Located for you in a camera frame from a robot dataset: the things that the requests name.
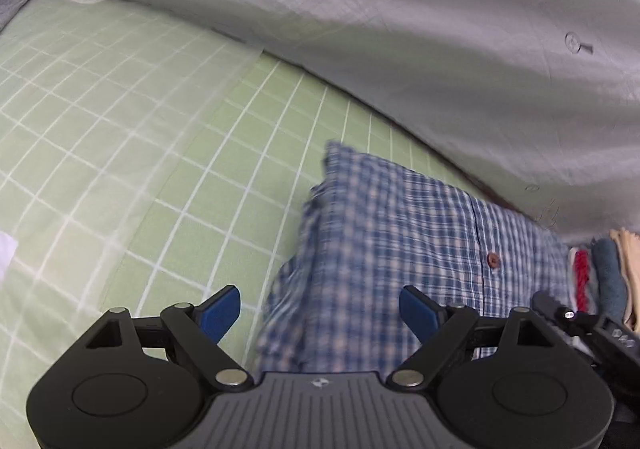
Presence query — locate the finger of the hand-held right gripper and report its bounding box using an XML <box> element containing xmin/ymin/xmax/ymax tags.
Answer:
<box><xmin>531</xmin><ymin>290</ymin><xmax>607</xmax><ymax>339</ymax></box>

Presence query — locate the blue plaid shirt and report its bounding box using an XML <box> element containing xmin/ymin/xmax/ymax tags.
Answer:
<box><xmin>255</xmin><ymin>140</ymin><xmax>582</xmax><ymax>376</ymax></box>

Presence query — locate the large white tape patch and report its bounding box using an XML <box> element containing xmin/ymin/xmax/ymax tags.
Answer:
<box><xmin>0</xmin><ymin>230</ymin><xmax>20</xmax><ymax>281</ymax></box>

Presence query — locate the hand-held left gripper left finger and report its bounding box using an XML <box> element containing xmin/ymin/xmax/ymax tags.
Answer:
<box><xmin>86</xmin><ymin>285</ymin><xmax>255</xmax><ymax>391</ymax></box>

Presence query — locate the teal folded towel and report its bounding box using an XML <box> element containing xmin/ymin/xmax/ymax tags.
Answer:
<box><xmin>591</xmin><ymin>237</ymin><xmax>632</xmax><ymax>327</ymax></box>

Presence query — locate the grey carrot-print hanging sheet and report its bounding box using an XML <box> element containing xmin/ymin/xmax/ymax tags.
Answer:
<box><xmin>0</xmin><ymin>0</ymin><xmax>640</xmax><ymax>251</ymax></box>

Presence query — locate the green checked bed sheet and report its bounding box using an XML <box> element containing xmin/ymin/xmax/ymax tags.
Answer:
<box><xmin>0</xmin><ymin>0</ymin><xmax>503</xmax><ymax>435</ymax></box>

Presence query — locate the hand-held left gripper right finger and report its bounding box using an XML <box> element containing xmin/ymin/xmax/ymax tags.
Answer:
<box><xmin>386</xmin><ymin>285</ymin><xmax>557</xmax><ymax>391</ymax></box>

